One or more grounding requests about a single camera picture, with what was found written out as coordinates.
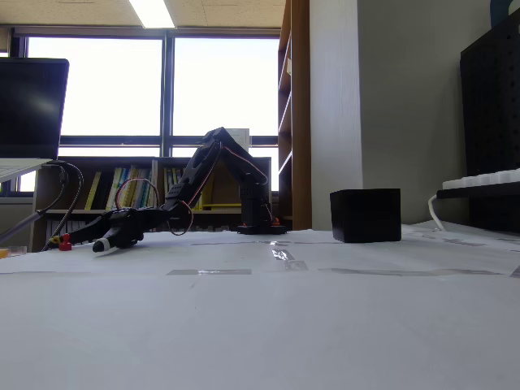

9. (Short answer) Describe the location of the black open box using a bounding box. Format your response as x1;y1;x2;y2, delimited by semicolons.
329;188;402;244

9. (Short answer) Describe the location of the thin leaning yellow book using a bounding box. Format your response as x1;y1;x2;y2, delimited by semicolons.
84;170;103;211

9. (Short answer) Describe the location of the low wooden bookshelf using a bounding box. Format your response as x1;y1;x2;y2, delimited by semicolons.
153;156;273;233
31;156;158;253

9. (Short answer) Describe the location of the white paper sign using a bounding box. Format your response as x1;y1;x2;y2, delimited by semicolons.
224;128;251;154

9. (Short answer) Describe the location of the black laptop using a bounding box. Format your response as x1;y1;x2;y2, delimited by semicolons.
0;57;71;184

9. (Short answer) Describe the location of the white paper sheet covering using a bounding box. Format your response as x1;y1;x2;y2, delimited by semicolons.
0;221;520;390

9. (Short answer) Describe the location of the tall wooden bookshelf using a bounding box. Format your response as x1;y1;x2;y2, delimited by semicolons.
277;0;312;231

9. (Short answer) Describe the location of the ceiling light panel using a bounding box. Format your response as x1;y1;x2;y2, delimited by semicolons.
128;0;177;29

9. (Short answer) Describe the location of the white power strip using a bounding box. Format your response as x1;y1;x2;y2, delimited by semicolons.
441;169;520;191

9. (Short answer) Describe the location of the black perforated pegboard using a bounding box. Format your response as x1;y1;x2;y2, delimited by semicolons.
460;3;520;235

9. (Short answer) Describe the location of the red white servo wire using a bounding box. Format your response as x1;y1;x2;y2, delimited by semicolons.
115;177;160;212

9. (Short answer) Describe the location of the thick black looped cable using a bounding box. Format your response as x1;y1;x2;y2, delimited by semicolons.
41;161;85;252

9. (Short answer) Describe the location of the grey thin cable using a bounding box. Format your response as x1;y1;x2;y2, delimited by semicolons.
0;164;68;243

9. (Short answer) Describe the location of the dark window frame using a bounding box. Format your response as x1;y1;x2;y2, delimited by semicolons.
11;27;282;160

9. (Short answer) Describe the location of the white power strip cable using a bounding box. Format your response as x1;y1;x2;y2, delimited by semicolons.
427;193;446;232

